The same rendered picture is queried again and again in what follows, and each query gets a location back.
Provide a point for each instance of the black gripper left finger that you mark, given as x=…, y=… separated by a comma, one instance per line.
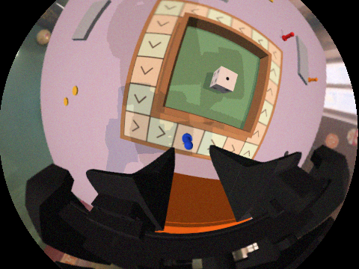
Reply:
x=150, y=187

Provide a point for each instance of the red pawn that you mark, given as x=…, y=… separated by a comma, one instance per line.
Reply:
x=287, y=36

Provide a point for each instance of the blue pawn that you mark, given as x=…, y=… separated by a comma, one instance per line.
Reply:
x=187, y=140

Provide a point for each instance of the white die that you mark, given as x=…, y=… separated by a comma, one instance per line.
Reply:
x=223, y=80

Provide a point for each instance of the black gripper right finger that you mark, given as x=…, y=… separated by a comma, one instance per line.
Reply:
x=246, y=180

